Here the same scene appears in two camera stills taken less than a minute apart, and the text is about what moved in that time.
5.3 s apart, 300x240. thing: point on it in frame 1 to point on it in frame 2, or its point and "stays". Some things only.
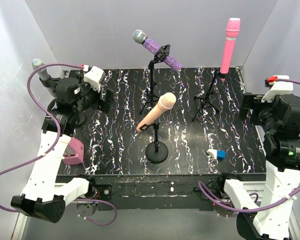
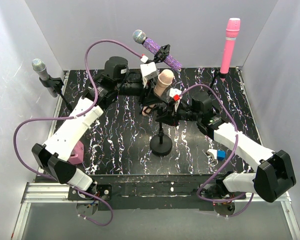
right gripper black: (253, 101) to (168, 115)
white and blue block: (216, 154) stays
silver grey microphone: (43, 74) stays
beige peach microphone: (166, 102) to (165, 78)
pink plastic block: (73, 154) stays
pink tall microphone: (232, 33) stays
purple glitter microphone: (139, 37) stays
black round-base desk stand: (156, 152) to (161, 145)
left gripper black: (106, 105) to (148, 96)
